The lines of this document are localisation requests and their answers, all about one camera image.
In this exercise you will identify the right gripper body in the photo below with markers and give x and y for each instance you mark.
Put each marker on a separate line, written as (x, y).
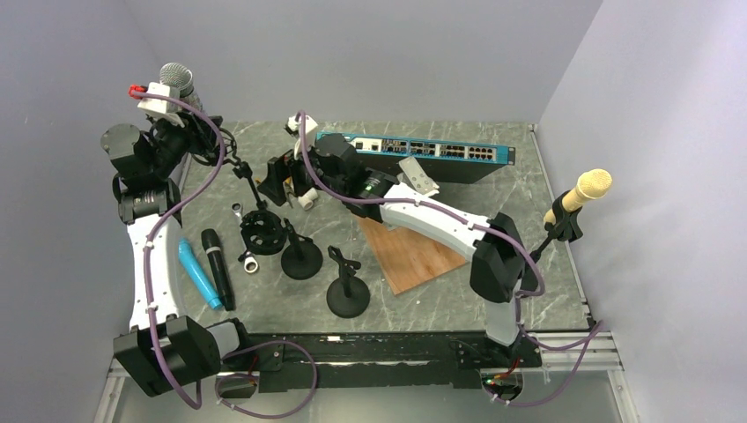
(301, 176)

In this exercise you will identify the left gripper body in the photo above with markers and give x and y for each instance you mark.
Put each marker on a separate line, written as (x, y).
(171, 143)

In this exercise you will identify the tripod shock mount stand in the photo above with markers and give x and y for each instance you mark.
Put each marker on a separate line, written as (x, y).
(225, 151)

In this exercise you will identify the shock mount desk stand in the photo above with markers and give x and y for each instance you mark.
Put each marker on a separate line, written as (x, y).
(266, 235)

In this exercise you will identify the silver mesh glitter microphone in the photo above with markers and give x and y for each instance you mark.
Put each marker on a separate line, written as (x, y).
(180, 77)

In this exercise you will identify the black handheld microphone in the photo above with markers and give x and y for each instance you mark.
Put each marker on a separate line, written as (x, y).
(212, 248)

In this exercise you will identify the blue foam microphone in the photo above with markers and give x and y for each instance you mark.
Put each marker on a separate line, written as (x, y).
(197, 275)

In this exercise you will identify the clip desk mic stand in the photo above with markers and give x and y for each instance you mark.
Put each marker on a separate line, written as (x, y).
(348, 296)

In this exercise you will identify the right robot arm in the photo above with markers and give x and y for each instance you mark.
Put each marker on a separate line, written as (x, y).
(491, 245)

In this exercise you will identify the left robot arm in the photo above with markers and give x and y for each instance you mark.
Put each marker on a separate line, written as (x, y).
(164, 348)

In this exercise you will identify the right clip mic stand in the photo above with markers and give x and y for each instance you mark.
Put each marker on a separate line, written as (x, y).
(562, 225)

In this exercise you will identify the yellow foam microphone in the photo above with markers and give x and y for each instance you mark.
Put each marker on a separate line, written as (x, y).
(591, 185)

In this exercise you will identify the silver combination wrench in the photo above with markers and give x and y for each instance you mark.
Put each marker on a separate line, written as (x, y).
(247, 258)

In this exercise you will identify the wooden board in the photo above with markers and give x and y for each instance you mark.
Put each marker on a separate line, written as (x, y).
(408, 259)

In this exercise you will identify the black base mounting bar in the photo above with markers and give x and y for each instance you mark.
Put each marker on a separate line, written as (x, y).
(290, 361)

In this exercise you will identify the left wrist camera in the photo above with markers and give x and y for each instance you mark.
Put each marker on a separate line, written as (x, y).
(156, 100)

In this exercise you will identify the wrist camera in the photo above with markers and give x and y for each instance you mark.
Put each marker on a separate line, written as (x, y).
(294, 127)
(156, 100)

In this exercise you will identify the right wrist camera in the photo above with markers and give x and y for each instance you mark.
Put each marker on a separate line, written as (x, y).
(294, 127)

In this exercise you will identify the white hinged bracket fixture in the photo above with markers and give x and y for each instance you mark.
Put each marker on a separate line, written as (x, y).
(413, 175)

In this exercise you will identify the blue network switch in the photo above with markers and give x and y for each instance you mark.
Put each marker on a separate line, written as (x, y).
(443, 161)

